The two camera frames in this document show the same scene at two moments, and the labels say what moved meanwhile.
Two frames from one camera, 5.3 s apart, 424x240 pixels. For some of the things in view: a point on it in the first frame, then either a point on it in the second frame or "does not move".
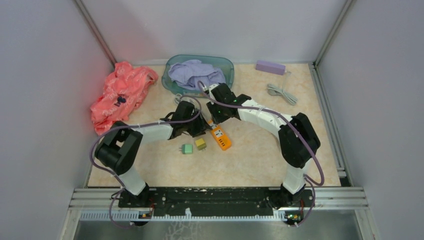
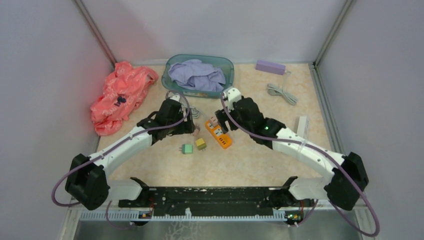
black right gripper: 217,119 → 223,117
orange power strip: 221,137 does not move
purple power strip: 270,67 does not move
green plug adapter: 187,149 does not move
